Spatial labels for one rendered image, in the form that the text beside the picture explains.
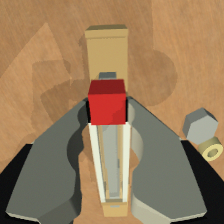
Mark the red cube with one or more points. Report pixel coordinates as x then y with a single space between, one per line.
107 102

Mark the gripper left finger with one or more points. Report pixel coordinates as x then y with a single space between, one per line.
41 184

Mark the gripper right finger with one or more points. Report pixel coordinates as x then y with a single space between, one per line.
173 183

